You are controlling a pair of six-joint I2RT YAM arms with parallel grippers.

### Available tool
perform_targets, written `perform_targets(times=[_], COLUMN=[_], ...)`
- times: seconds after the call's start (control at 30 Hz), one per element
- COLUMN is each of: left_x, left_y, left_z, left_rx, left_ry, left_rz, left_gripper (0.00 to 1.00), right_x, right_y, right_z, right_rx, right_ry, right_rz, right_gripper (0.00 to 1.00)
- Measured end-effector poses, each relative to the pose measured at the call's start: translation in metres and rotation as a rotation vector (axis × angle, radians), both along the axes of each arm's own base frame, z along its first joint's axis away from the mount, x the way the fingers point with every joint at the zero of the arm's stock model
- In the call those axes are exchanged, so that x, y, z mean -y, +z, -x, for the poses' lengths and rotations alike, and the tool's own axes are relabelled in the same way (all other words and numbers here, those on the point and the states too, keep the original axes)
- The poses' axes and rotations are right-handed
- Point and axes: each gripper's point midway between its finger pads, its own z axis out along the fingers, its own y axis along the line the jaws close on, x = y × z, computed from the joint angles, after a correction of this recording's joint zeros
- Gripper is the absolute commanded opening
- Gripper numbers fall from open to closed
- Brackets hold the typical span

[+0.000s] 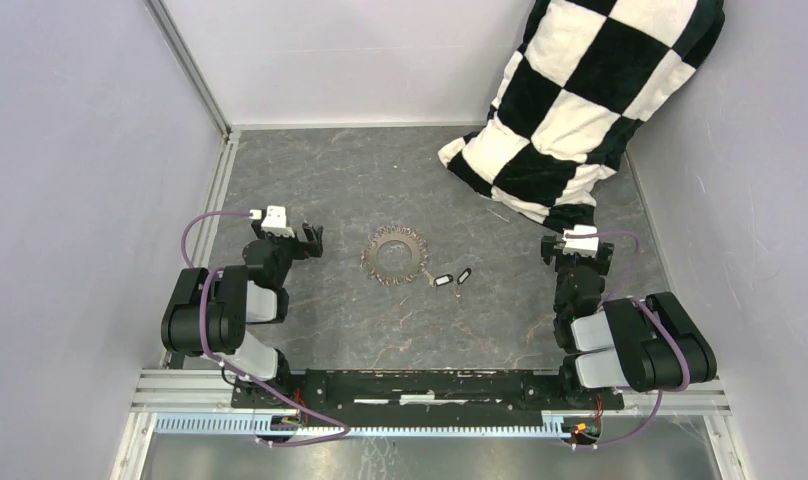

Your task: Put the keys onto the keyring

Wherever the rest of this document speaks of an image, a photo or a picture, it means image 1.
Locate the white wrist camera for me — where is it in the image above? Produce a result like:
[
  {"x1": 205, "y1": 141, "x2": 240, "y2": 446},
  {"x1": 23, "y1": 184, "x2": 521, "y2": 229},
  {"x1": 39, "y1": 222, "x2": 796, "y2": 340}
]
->
[
  {"x1": 562, "y1": 225, "x2": 599, "y2": 257},
  {"x1": 260, "y1": 205, "x2": 295, "y2": 238}
]

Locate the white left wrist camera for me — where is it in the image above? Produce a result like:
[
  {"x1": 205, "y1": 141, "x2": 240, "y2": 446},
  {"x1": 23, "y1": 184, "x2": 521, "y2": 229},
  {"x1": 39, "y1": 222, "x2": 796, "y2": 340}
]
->
[{"x1": 260, "y1": 205, "x2": 295, "y2": 238}]

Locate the black and white checkered pillow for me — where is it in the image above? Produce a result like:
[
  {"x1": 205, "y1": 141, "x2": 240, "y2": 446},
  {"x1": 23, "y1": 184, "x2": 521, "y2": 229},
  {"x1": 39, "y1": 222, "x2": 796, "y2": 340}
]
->
[{"x1": 438, "y1": 0, "x2": 725, "y2": 232}]

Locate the white slotted cable duct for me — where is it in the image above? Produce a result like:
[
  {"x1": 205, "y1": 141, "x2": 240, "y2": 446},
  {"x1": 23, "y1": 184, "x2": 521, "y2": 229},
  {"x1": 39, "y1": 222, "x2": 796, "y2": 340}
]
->
[{"x1": 153, "y1": 413, "x2": 571, "y2": 439}]

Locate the key with black tag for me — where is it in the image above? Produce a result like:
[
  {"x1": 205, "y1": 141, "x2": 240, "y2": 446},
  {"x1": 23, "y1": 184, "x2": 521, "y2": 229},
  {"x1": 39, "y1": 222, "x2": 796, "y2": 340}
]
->
[
  {"x1": 427, "y1": 273, "x2": 455, "y2": 288},
  {"x1": 454, "y1": 267, "x2": 472, "y2": 298}
]

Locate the aluminium corner post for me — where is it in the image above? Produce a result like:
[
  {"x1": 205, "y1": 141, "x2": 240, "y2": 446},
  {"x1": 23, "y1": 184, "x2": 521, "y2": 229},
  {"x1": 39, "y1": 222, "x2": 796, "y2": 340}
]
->
[{"x1": 144, "y1": 0, "x2": 232, "y2": 138}]

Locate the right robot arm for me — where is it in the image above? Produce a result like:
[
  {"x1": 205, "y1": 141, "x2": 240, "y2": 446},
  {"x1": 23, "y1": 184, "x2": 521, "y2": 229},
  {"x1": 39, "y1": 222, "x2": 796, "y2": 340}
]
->
[{"x1": 541, "y1": 230, "x2": 718, "y2": 408}]

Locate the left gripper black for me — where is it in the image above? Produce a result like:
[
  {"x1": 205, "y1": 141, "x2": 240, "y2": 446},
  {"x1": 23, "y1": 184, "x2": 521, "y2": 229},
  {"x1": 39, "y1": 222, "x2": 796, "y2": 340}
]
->
[{"x1": 252, "y1": 221, "x2": 322, "y2": 287}]

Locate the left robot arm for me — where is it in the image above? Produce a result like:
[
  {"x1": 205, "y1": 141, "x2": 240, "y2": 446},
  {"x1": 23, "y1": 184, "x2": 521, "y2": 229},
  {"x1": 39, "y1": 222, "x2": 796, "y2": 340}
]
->
[{"x1": 160, "y1": 221, "x2": 323, "y2": 408}]

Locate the metal disc with key rings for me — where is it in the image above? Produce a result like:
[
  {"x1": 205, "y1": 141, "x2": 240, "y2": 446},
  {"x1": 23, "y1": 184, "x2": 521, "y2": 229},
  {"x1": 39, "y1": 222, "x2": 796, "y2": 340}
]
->
[{"x1": 360, "y1": 225, "x2": 428, "y2": 286}]

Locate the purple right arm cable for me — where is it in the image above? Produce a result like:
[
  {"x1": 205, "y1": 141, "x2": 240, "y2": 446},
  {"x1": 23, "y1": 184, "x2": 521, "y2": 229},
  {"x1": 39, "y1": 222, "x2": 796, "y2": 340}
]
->
[{"x1": 566, "y1": 230, "x2": 692, "y2": 450}]

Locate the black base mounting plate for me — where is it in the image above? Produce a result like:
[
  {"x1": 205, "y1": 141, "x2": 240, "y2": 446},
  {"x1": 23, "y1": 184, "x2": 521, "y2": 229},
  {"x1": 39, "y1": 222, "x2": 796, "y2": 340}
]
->
[{"x1": 230, "y1": 369, "x2": 625, "y2": 429}]

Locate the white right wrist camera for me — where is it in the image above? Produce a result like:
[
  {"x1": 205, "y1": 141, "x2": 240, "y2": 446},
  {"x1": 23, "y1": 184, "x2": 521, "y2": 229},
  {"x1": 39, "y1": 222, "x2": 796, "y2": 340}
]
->
[{"x1": 562, "y1": 225, "x2": 599, "y2": 257}]

